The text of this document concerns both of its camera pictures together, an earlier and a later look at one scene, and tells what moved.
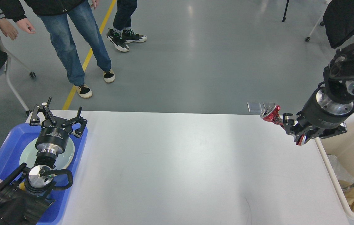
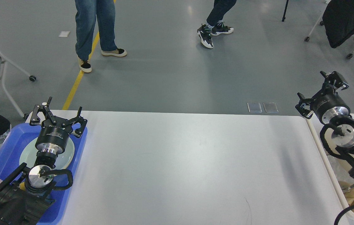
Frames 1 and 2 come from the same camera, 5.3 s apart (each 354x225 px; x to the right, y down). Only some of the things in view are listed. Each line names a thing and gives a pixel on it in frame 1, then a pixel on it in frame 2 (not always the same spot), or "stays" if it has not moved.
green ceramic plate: (64, 158) stays
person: (122, 34) to (214, 25)
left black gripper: (54, 139) stays
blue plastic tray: (6, 164) stays
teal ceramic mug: (22, 186) stays
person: (69, 22) to (87, 11)
